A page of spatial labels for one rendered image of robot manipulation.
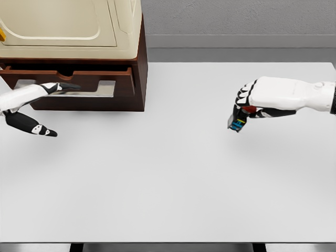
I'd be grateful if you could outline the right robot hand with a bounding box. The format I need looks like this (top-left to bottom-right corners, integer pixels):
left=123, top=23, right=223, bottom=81
left=234, top=76, right=310, bottom=119

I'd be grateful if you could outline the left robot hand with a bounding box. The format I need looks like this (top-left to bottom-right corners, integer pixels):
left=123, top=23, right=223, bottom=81
left=0, top=81, right=81, bottom=138

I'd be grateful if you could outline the brown drawer with silver handle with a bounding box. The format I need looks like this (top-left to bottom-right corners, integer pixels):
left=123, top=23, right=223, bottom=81
left=0, top=65, right=137, bottom=98

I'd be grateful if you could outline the brown wooden cabinet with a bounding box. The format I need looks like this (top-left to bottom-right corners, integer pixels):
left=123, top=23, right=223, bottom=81
left=0, top=12, right=149, bottom=113

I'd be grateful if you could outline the cream rounded appliance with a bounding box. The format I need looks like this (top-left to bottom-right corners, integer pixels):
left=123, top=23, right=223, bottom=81
left=0, top=0, right=143, bottom=60

